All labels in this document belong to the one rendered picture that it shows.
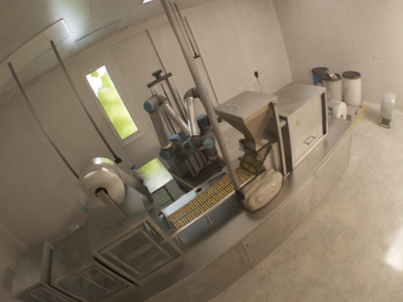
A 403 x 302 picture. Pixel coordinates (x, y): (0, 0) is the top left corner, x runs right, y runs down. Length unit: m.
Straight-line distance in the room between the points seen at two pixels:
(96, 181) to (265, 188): 1.14
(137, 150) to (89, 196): 2.61
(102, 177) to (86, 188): 0.12
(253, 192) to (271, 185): 0.16
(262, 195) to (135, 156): 2.73
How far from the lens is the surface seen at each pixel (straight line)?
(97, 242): 1.29
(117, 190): 1.15
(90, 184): 1.13
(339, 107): 2.75
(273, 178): 1.54
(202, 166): 2.95
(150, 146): 3.71
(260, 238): 1.70
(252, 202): 1.47
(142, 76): 3.51
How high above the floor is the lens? 2.06
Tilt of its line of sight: 31 degrees down
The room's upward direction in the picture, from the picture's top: 24 degrees counter-clockwise
